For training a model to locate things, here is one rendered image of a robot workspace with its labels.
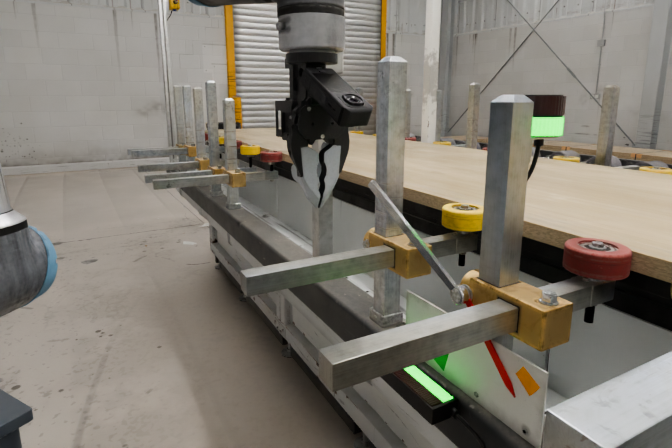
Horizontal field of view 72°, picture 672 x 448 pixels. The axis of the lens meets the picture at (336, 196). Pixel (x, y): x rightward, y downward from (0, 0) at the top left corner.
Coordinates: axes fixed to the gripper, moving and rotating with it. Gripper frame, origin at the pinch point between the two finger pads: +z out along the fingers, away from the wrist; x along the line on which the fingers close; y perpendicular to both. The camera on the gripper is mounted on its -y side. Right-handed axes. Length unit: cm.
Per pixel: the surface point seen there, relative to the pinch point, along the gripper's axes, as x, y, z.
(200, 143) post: -21, 155, 6
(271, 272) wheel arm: 6.9, 2.0, 10.2
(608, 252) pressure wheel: -28.7, -24.9, 5.3
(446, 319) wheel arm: -4.4, -21.5, 9.9
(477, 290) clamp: -14.0, -17.1, 10.3
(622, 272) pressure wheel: -29.5, -26.5, 7.7
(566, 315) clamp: -17.5, -27.2, 10.3
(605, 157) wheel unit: -125, 32, 6
